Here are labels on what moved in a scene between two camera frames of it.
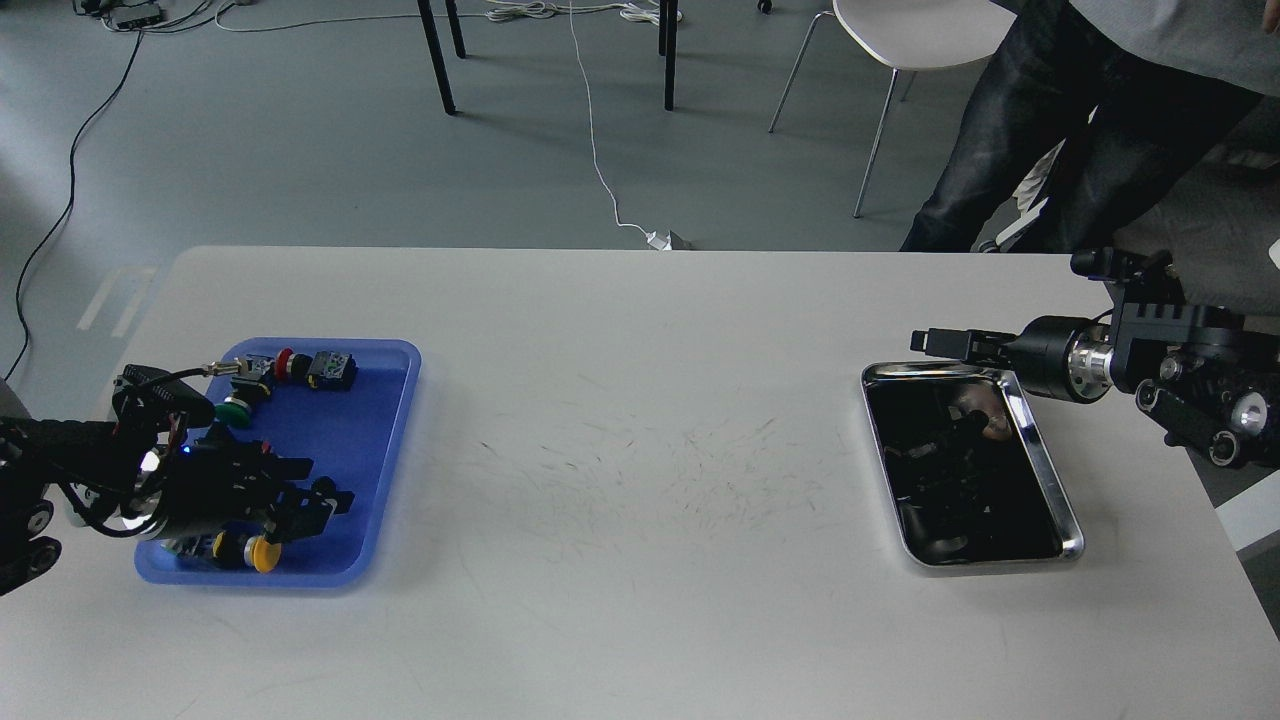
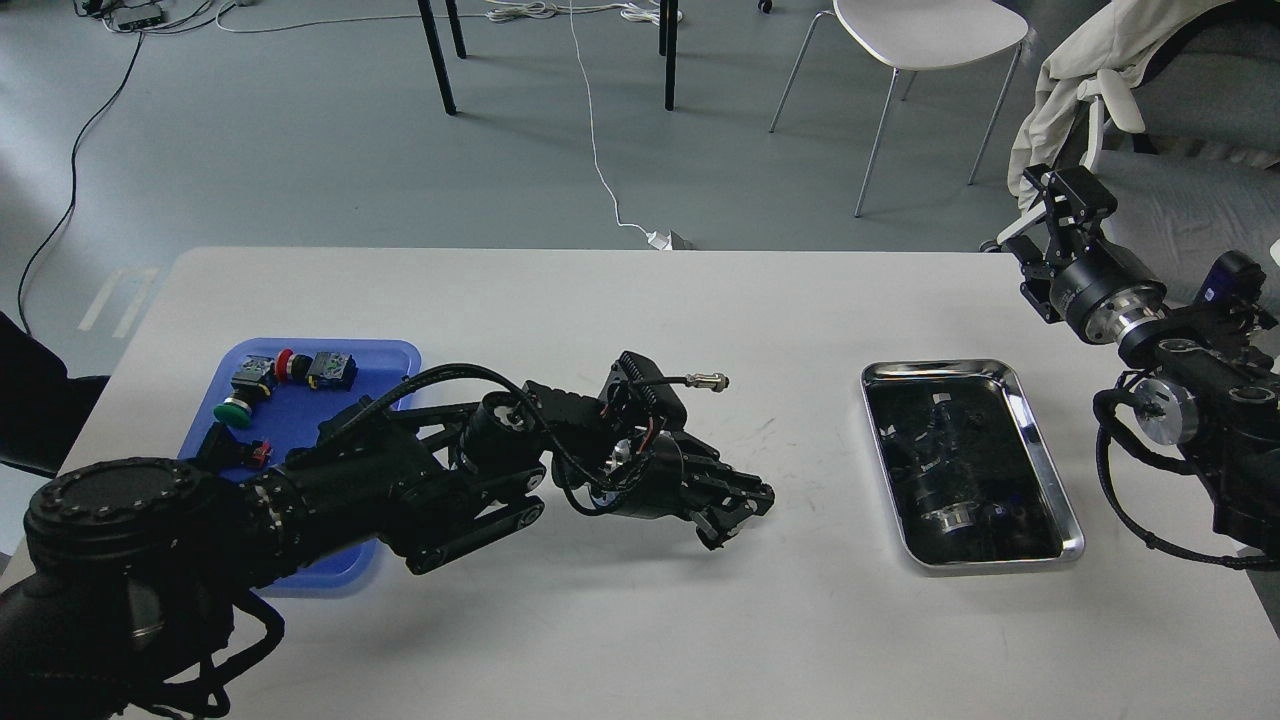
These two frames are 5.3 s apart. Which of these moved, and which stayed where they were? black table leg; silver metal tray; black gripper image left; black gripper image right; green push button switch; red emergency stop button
Moved: black gripper image left; black gripper image right
Stayed: silver metal tray; black table leg; red emergency stop button; green push button switch
